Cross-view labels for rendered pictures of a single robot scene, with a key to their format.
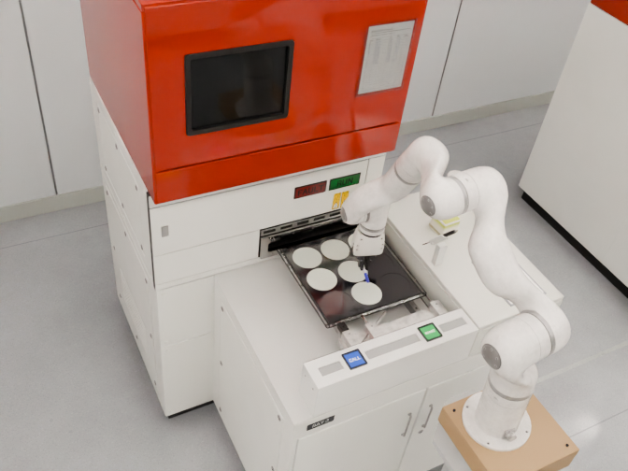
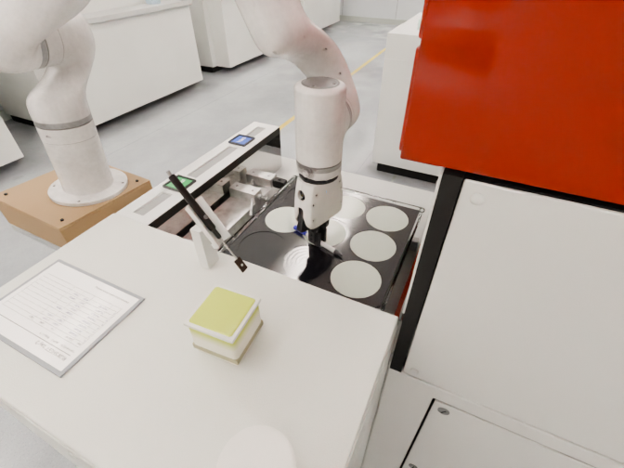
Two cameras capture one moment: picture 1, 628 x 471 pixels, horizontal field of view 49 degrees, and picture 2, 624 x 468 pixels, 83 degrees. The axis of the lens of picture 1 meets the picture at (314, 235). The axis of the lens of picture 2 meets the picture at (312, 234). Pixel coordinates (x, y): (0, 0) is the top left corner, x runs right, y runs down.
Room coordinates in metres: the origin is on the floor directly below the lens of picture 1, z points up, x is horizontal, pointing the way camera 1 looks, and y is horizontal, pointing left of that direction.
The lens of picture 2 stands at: (2.14, -0.49, 1.41)
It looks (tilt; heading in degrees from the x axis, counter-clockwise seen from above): 40 degrees down; 148
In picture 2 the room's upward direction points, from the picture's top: straight up
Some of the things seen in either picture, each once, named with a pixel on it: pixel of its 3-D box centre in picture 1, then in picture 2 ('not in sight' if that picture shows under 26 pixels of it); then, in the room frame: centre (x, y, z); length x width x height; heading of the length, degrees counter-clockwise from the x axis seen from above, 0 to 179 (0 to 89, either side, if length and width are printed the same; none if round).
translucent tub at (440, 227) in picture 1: (444, 222); (227, 324); (1.83, -0.44, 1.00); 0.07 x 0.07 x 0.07; 36
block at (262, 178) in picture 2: (352, 342); (261, 177); (1.34, -0.16, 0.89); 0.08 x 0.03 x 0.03; 32
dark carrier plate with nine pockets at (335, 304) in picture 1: (350, 271); (327, 232); (1.64, -0.14, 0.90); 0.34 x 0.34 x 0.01; 32
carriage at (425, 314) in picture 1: (394, 333); (229, 216); (1.42, -0.29, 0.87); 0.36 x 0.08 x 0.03; 122
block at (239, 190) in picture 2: (375, 335); (245, 192); (1.38, -0.23, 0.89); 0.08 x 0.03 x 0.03; 32
